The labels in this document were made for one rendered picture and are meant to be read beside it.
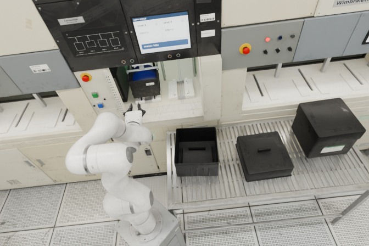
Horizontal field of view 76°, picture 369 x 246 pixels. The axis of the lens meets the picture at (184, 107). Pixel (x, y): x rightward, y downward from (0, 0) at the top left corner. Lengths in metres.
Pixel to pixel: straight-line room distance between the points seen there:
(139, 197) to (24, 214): 1.94
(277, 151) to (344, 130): 0.40
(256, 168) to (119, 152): 0.96
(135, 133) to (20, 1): 0.81
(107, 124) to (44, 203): 2.03
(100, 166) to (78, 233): 1.75
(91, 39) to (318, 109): 1.44
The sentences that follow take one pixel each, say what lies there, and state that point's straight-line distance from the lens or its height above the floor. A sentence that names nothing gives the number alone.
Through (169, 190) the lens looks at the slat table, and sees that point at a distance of 1.61.
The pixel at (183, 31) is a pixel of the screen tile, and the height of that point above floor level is 1.58.
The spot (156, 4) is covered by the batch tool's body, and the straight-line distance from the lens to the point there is 1.25.
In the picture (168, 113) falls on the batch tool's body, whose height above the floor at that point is 0.87.
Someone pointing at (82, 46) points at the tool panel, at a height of 1.56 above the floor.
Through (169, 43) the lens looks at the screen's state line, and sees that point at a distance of 1.35.
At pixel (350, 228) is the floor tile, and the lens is 2.57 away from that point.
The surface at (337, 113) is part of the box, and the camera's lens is 1.78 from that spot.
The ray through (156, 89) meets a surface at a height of 1.00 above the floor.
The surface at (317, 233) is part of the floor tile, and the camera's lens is 2.45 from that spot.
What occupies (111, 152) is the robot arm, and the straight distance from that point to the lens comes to 0.84.
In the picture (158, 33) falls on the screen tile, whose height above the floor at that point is 1.58.
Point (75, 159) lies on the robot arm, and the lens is 0.89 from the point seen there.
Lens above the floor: 2.22
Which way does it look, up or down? 47 degrees down
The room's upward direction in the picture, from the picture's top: 8 degrees counter-clockwise
